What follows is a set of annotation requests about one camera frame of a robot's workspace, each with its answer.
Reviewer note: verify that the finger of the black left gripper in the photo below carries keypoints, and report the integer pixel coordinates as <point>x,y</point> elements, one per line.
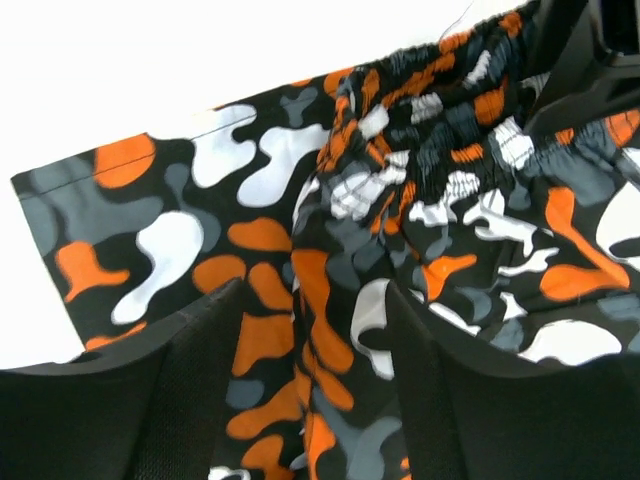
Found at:
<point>590,50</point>

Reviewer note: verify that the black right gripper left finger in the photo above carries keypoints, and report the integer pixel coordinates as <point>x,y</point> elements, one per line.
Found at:
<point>148,406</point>

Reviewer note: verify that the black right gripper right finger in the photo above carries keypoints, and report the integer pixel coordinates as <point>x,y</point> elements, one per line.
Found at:
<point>472,411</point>

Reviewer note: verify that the orange black camouflage shorts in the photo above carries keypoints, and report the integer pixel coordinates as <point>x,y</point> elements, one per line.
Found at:
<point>413,170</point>

